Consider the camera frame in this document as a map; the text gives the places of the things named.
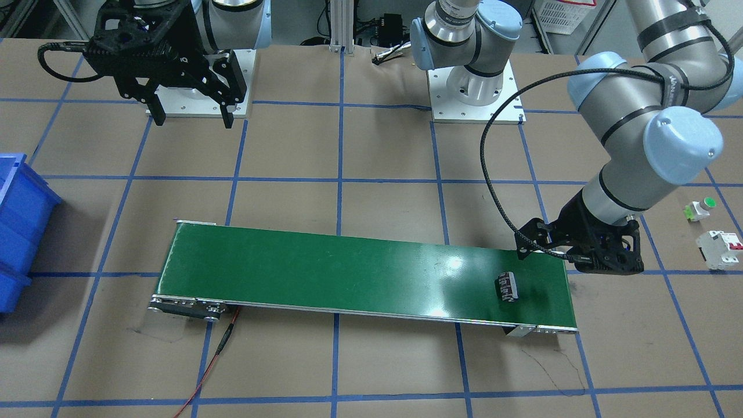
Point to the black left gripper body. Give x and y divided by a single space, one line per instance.
581 224

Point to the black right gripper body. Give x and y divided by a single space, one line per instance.
187 33

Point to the black cylindrical capacitor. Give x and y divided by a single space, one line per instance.
507 287

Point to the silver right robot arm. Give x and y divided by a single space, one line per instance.
145 45

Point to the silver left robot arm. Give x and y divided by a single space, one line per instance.
651 121

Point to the white circuit breaker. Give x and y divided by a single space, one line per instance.
720 250

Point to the blue plastic bin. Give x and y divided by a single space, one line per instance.
27 202

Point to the green conveyor belt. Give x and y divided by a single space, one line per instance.
209 267

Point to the green push button switch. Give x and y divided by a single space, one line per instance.
696 211

